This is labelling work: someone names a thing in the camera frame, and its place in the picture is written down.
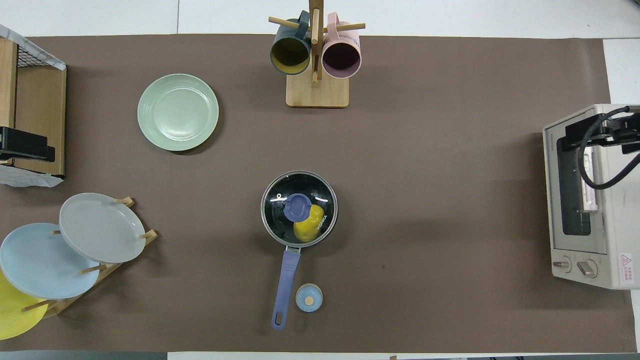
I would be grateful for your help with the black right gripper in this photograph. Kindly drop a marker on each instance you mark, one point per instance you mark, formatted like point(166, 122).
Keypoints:
point(625, 130)

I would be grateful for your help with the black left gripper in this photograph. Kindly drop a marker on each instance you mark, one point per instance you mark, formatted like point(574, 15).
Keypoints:
point(10, 145)

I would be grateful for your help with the glass lid blue knob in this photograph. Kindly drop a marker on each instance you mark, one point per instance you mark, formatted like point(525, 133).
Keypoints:
point(299, 207)

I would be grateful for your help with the yellow lemon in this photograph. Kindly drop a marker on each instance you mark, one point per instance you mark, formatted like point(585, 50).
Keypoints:
point(307, 230)

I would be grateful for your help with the grey plate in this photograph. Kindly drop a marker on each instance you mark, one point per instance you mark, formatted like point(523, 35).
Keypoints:
point(102, 227)

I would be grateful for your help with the light blue plate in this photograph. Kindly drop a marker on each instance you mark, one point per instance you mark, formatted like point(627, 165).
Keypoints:
point(35, 265)

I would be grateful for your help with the pale green plate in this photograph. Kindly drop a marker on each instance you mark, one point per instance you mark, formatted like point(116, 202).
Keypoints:
point(177, 112)

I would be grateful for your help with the wooden plate rack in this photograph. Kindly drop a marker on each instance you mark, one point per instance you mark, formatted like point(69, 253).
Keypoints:
point(60, 306)

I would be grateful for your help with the yellow plate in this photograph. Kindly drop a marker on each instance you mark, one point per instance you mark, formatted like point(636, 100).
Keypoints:
point(12, 315)

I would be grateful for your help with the dark wooden shelf board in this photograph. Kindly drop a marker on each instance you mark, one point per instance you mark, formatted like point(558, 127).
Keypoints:
point(40, 120)

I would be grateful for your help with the beige toaster oven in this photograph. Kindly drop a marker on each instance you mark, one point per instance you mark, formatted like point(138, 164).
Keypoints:
point(615, 225)

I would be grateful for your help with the brown table mat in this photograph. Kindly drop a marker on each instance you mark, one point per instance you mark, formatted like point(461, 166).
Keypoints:
point(425, 225)

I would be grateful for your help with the pink mug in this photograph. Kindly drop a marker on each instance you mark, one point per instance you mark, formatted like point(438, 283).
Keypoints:
point(341, 57)

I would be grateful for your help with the dark teal mug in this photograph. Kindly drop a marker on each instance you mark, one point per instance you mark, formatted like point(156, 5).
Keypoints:
point(290, 55)

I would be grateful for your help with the wooden mug tree stand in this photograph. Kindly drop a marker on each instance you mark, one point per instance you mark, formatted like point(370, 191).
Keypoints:
point(317, 95)

